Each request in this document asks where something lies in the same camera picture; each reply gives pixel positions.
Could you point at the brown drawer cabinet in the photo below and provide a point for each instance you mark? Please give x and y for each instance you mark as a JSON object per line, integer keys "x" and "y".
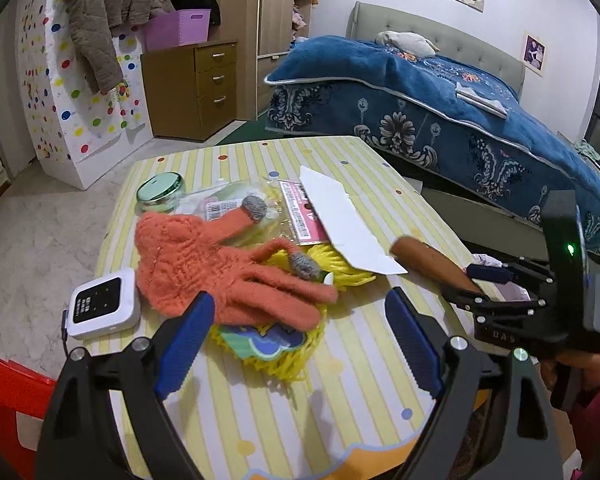
{"x": 180, "y": 95}

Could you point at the clear plastic bag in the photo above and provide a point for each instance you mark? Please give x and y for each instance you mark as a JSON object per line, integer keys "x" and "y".
{"x": 215, "y": 205}

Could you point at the green round tin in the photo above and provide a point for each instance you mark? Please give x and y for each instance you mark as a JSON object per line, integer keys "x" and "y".
{"x": 157, "y": 192}

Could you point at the small wall photo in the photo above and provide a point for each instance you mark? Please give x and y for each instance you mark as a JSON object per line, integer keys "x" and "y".
{"x": 535, "y": 55}

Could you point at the red snack packet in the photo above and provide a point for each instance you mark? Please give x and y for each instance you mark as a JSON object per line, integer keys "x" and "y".
{"x": 300, "y": 210}

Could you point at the green rug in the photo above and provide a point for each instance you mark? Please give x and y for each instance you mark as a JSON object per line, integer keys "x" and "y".
{"x": 240, "y": 132}

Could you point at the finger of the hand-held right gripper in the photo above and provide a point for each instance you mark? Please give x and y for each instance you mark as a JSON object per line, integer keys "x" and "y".
{"x": 487, "y": 272}
{"x": 475, "y": 302}

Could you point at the mint green cloth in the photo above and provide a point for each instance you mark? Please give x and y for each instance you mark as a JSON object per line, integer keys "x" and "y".
{"x": 587, "y": 150}

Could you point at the trash bin with pink bag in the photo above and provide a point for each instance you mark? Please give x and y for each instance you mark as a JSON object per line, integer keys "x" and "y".
{"x": 515, "y": 292}

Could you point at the yellow foam fruit net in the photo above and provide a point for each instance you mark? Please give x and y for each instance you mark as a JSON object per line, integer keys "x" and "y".
{"x": 290, "y": 360}

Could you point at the white pillow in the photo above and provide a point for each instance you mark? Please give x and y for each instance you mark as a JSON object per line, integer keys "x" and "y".
{"x": 407, "y": 42}

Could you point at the brown quilted jacket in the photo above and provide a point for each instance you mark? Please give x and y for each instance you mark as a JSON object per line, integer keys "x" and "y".
{"x": 100, "y": 20}

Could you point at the red plastic stool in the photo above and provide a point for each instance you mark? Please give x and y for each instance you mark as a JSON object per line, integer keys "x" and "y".
{"x": 10, "y": 400}

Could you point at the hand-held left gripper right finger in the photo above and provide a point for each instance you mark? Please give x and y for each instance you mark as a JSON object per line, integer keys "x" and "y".
{"x": 412, "y": 342}

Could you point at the white pocket device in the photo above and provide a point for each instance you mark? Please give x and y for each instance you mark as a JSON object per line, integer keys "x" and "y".
{"x": 105, "y": 305}

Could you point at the wooden wardrobe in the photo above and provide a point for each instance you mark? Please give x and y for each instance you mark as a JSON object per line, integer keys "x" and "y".
{"x": 275, "y": 10}

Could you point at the white knife blade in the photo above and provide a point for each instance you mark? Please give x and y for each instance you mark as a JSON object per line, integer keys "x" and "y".
{"x": 345, "y": 215}

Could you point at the white folded cloth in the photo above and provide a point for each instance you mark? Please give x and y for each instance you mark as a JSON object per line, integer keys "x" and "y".
{"x": 480, "y": 100}

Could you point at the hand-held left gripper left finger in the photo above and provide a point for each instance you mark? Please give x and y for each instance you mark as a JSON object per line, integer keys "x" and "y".
{"x": 187, "y": 345}

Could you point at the person's right hand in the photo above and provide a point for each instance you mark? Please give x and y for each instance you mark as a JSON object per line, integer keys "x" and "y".
{"x": 592, "y": 365}

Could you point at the white polka-dot cabinet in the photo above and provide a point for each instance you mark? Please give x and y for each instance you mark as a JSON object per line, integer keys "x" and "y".
{"x": 65, "y": 110}

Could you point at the purple plastic basket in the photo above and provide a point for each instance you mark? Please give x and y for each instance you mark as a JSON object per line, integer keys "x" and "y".
{"x": 177, "y": 30}

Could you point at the orange knitted glove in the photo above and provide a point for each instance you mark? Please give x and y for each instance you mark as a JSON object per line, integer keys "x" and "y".
{"x": 190, "y": 260}

